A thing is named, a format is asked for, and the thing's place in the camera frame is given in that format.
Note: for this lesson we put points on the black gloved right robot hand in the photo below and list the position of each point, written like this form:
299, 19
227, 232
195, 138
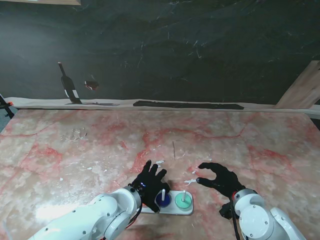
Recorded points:
227, 182

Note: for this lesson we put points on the leaning wooden plank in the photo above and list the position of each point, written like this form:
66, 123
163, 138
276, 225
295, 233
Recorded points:
302, 87

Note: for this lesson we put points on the small orange clamp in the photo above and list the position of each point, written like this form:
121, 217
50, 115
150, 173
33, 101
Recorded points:
10, 103

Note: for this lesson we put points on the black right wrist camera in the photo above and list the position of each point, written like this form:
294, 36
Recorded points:
226, 211

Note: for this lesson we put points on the black tripod stand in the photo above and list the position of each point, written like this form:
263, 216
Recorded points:
3, 105

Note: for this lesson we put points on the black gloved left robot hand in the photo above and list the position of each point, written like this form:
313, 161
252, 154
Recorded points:
150, 185

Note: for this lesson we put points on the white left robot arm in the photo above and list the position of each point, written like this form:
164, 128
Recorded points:
100, 217

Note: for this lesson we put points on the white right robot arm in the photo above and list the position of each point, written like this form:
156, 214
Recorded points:
257, 215

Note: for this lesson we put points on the white Hanoi tower base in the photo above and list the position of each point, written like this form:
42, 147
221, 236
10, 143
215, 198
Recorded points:
172, 211

